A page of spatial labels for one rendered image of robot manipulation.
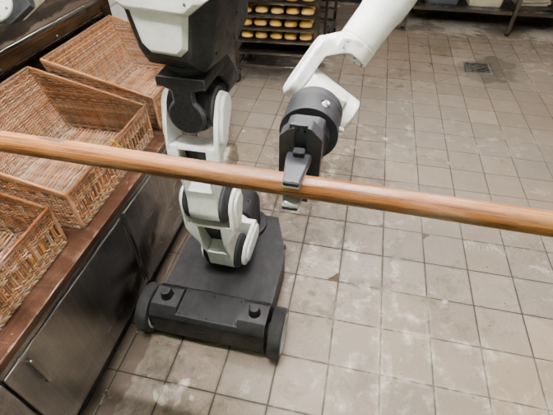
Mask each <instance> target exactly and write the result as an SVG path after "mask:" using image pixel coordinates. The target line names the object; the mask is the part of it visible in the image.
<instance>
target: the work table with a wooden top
mask: <svg viewBox="0 0 553 415"><path fill-rule="evenodd" d="M522 3H523V0H518V1H517V3H516V4H515V3H514V2H513V1H512V0H504V1H503V3H502V5H501V7H478V6H469V5H467V2H466V0H458V3H457V4H442V3H428V2H426V1H425V0H417V2H416V3H415V5H414V6H413V7H412V9H422V10H435V11H447V12H474V13H484V14H494V15H495V14H496V15H509V16H511V18H510V20H509V23H508V26H507V28H506V34H504V36H509V32H510V31H511V30H512V27H513V25H514V22H515V19H516V17H517V16H533V17H545V18H553V0H551V5H547V7H530V6H521V5H522ZM406 20H407V15H406V16H405V18H404V19H403V20H402V26H401V29H404V28H405V26H404V25H405V24H406Z"/></svg>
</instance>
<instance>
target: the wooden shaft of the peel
mask: <svg viewBox="0 0 553 415"><path fill-rule="evenodd" d="M0 152H7V153H12V154H18V155H23V156H33V157H38V158H44V159H50V160H56V161H66V162H71V163H76V164H82V165H87V166H97V167H103V168H108V169H114V170H123V171H129V172H134V173H140V174H145V175H155V176H161V177H166V178H171V179H177V180H187V181H192V182H198V183H204V184H214V185H219V186H225V187H230V188H236V189H246V190H251V191H257V192H262V193H267V194H277V195H283V196H288V197H294V198H304V199H309V200H314V201H320V202H325V203H335V204H341V205H347V206H352V207H358V208H368V209H373V210H379V211H384V212H394V213H400V214H405V215H411V216H416V217H426V218H431V219H437V220H442V221H452V222H458V223H463V224H468V225H474V226H484V227H489V228H495V229H501V230H506V231H516V232H522V233H527V234H533V235H543V236H548V237H553V211H548V210H543V209H537V208H531V207H520V206H514V205H508V204H503V203H492V202H487V201H481V200H475V199H469V198H459V197H453V196H447V195H441V194H430V193H425V192H419V191H413V190H407V189H396V188H390V187H385V186H379V185H373V184H362V183H356V182H350V181H345V180H335V179H329V178H323V177H317V176H311V175H306V176H305V177H304V179H303V181H302V183H301V186H300V188H299V189H291V188H285V187H282V181H283V175H284V172H283V171H277V170H266V169H261V168H255V167H249V166H238V165H232V164H226V163H221V162H215V161H204V160H198V159H193V158H187V157H181V156H171V155H165V154H159V153H153V152H143V151H137V150H131V149H125V148H119V147H108V146H103V145H97V144H91V143H85V142H74V141H68V140H63V139H57V138H47V137H41V136H35V135H29V134H24V133H13V132H7V131H1V130H0Z"/></svg>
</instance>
